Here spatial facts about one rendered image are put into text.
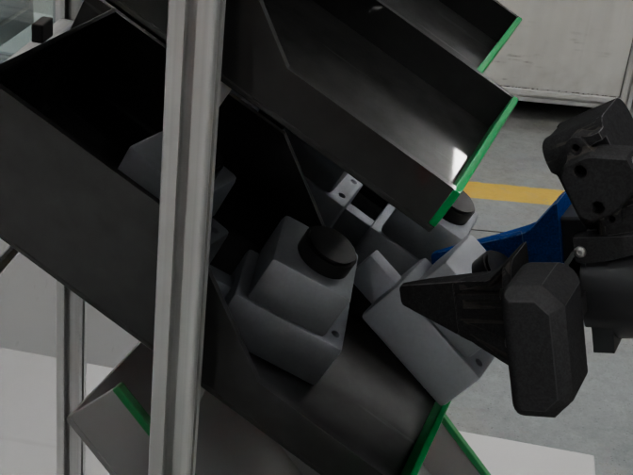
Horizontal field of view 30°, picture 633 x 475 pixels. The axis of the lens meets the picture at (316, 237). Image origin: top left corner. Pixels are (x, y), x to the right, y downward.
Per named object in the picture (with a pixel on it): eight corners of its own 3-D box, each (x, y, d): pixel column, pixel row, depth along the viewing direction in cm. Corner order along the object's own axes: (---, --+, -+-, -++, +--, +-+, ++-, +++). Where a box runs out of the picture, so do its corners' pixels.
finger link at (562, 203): (579, 291, 65) (570, 187, 63) (563, 317, 62) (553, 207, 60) (459, 289, 68) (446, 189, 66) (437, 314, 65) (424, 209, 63)
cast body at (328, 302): (324, 337, 66) (390, 250, 62) (315, 388, 62) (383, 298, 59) (191, 267, 65) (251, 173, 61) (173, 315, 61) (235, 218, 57)
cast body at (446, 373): (465, 372, 65) (559, 303, 61) (440, 409, 61) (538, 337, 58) (365, 258, 65) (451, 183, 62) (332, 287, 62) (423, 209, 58)
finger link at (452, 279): (543, 352, 58) (530, 236, 56) (523, 384, 55) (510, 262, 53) (410, 346, 61) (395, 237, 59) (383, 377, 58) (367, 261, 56)
